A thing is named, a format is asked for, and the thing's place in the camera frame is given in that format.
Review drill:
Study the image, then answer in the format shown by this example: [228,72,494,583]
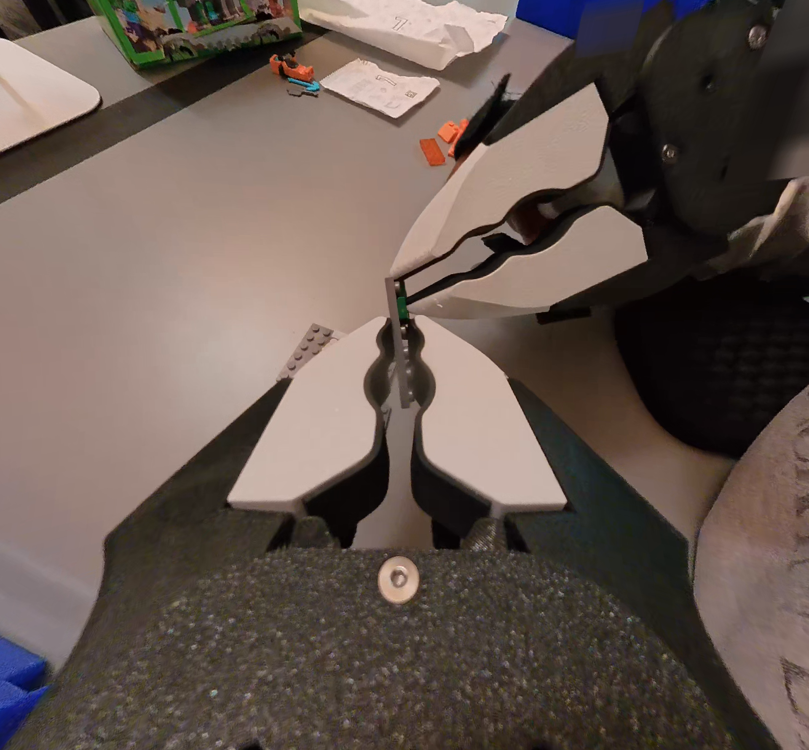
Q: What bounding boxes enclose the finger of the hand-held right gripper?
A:
[404,203,650,321]
[390,82,611,278]

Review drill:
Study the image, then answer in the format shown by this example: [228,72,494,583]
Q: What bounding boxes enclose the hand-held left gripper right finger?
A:
[411,316,569,550]

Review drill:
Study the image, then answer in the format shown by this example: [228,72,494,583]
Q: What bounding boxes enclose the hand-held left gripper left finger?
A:
[226,316,389,547]

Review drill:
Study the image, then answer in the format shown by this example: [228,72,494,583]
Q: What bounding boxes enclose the grey lego baseplate build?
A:
[276,323,346,384]

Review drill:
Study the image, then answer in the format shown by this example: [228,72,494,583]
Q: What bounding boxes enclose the large dark grey lego plate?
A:
[384,276,419,411]

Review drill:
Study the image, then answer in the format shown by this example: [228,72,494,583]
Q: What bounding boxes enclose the person's right forearm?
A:
[726,178,809,283]

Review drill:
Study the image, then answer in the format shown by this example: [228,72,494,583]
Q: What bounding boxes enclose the orange and teal lego assembly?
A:
[268,50,322,99]

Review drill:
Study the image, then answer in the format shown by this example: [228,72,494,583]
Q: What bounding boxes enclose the colourful lego box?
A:
[54,0,303,70]

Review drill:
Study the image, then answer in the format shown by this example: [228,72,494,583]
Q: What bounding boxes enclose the person's right hand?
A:
[509,199,558,243]

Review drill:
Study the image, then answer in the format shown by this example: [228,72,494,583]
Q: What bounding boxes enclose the white instruction sheet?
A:
[319,57,441,119]

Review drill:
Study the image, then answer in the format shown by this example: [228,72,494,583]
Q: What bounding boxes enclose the white crumpled paper bag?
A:
[302,0,509,72]

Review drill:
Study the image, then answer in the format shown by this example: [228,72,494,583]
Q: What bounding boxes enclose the white stand base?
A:
[0,37,102,154]

